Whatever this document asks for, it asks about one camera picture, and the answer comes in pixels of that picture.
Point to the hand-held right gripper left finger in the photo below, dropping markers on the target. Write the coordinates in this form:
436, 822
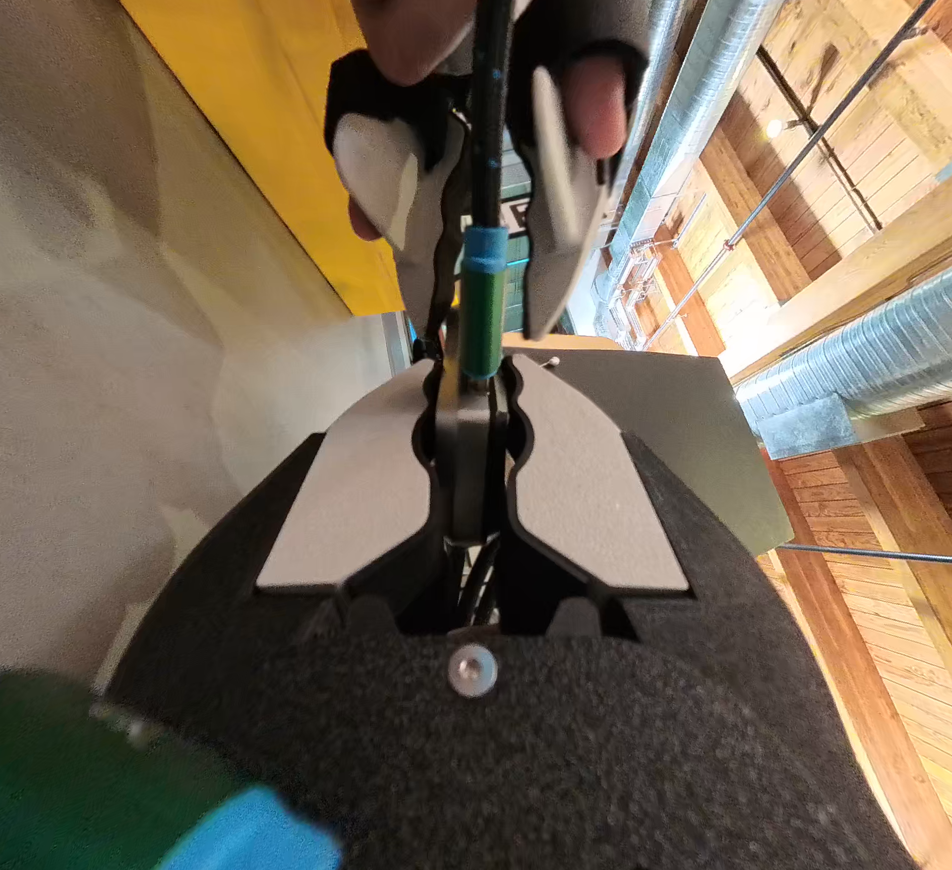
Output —
349, 505

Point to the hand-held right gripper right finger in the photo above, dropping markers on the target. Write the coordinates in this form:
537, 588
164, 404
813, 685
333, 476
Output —
595, 505

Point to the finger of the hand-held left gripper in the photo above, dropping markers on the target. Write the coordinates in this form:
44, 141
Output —
561, 267
428, 252

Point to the yellow plastic bin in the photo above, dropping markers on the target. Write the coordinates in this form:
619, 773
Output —
223, 66

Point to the tag sign on black stand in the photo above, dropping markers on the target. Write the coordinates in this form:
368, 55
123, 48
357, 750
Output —
520, 215

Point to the long silver ventilation duct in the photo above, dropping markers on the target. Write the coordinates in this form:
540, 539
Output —
706, 66

